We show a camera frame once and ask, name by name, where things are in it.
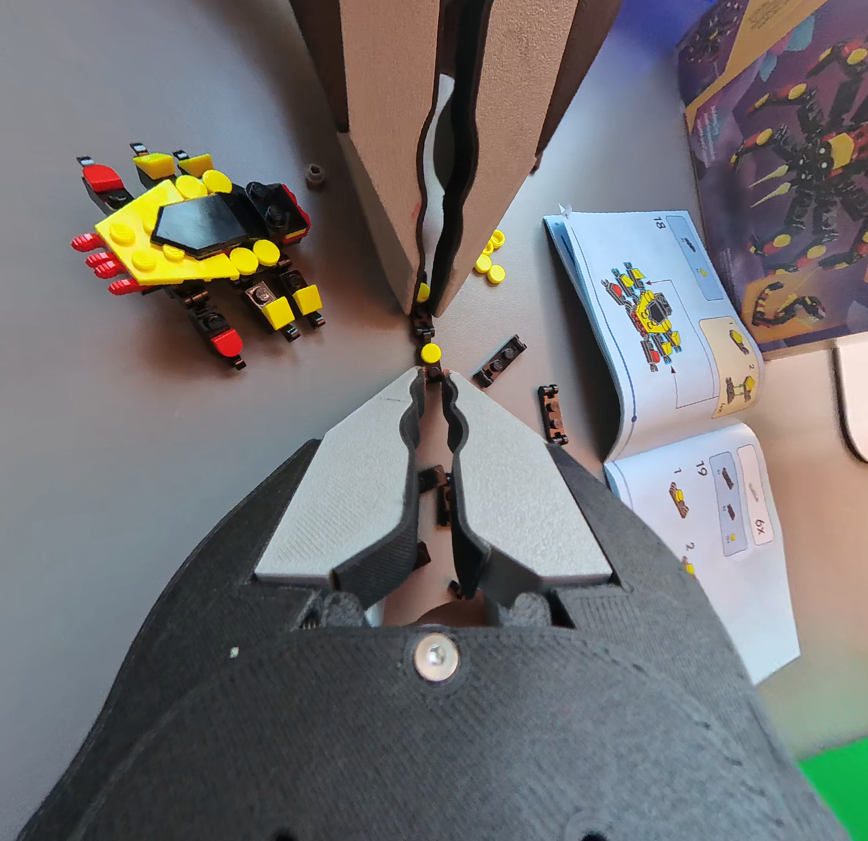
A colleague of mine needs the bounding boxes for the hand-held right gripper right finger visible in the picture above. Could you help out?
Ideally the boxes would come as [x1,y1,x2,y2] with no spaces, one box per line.
[441,370,616,608]

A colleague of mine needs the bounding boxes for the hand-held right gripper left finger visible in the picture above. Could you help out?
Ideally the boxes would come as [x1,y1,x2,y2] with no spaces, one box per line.
[254,366,426,609]

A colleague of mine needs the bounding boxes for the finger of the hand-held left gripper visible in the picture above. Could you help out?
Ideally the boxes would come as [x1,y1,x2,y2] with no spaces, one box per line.
[281,0,442,316]
[430,0,632,318]

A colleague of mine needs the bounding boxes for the black lego leg yellow tiles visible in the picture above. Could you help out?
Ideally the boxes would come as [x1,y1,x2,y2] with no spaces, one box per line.
[410,272,448,388]

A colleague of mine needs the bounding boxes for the black lego bar plate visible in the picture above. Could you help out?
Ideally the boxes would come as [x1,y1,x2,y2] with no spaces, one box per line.
[538,383,569,446]
[472,336,528,389]

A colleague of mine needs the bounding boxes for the lego instruction booklet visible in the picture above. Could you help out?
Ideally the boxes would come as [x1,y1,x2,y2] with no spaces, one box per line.
[542,204,801,686]

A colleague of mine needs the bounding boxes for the purple spider lego box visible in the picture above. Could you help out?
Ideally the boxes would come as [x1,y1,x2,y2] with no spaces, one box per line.
[675,0,868,355]

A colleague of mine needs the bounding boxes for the yellow black lego spider body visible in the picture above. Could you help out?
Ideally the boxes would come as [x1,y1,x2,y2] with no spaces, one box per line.
[71,141,325,371]

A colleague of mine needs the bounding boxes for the blue flat board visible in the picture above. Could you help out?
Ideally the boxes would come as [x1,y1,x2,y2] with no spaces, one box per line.
[613,0,740,49]

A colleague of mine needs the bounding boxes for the green box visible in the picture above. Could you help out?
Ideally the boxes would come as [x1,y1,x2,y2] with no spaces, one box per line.
[797,739,868,841]

